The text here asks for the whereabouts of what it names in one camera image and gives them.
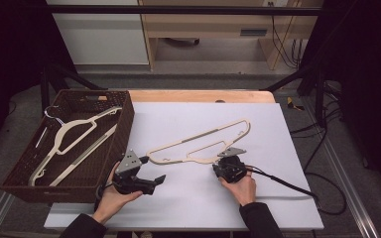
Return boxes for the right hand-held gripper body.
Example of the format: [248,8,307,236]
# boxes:
[216,147,247,183]

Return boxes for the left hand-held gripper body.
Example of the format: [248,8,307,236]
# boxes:
[112,149,156,195]

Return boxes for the beige hanger with metal hook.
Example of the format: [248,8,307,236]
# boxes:
[146,118,252,166]
[29,105,123,187]

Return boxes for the brown woven plastic basket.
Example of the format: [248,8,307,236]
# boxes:
[0,88,136,204]

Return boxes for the person's right hand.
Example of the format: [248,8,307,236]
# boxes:
[218,170,257,207]

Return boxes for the person's left hand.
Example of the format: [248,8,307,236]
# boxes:
[92,161,143,226]

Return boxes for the white table mat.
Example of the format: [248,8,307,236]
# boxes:
[44,101,325,231]

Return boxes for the yellow and black tool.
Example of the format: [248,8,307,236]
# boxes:
[286,96,306,112]

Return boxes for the white stick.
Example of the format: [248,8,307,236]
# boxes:
[35,127,49,149]

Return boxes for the white cabinet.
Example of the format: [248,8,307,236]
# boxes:
[46,0,150,65]

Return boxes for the light wooden desk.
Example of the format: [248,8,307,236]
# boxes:
[138,0,323,71]

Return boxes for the black curtain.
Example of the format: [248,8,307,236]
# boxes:
[297,0,381,199]
[0,0,77,160]

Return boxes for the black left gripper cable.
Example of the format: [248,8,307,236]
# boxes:
[93,182,115,212]

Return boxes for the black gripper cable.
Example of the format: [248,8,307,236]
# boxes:
[244,165,347,216]
[93,182,115,212]

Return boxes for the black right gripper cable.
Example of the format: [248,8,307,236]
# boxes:
[244,165,347,216]

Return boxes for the black slanted frame strut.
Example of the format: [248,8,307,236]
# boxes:
[261,62,326,128]
[41,63,108,115]

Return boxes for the black floor cables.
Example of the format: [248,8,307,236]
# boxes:
[289,82,345,173]

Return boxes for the black hanging cables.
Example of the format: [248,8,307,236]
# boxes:
[268,1,304,70]

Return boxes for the yellow hanging cable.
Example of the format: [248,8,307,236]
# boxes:
[277,0,303,71]

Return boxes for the black horizontal frame bar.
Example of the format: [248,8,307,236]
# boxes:
[46,4,323,17]

